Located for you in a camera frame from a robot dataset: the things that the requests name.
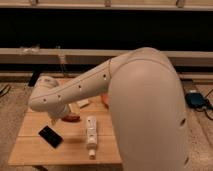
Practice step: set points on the wooden table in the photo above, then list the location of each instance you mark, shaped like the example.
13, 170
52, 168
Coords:
30, 149

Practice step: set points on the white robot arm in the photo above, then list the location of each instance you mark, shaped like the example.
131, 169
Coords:
146, 102

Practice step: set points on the orange bowl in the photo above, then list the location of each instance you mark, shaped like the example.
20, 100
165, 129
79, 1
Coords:
105, 100

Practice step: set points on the crumpled plastic wrap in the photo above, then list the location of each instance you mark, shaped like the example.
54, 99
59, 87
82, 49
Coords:
29, 50

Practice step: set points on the blue device on floor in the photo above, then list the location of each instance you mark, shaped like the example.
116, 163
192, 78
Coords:
195, 100

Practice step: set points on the dark red chili pepper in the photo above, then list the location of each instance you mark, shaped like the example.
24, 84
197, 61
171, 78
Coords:
71, 118

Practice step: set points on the white tube bottle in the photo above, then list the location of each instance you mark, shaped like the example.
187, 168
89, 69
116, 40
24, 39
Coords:
91, 136

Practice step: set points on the black eraser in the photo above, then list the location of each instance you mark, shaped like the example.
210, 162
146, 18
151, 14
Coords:
50, 136

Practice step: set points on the long wooden bench rail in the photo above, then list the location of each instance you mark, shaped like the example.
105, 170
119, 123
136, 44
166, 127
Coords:
86, 56

